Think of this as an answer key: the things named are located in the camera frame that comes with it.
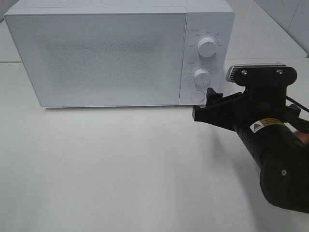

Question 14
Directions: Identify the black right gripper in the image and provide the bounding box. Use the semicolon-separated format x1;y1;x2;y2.
193;87;301;135

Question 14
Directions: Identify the round white door button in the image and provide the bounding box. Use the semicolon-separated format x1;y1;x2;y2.
190;90;206;103

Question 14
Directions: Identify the pink round plate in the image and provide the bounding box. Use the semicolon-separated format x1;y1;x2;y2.
294;131;309;144

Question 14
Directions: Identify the white microwave door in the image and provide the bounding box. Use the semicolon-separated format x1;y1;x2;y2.
6;14;186;107

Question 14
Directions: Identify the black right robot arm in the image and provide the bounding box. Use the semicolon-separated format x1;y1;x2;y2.
193;87;309;213

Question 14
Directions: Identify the lower white timer knob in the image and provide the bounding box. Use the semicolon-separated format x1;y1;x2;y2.
193;69;211;86

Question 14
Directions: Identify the upper white power knob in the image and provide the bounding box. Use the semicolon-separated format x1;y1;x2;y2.
197;36;217;58

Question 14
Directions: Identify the white microwave oven body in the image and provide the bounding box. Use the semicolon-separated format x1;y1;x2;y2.
4;0;235;106

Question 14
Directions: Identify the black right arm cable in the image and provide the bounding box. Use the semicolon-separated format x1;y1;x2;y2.
286;96;309;112

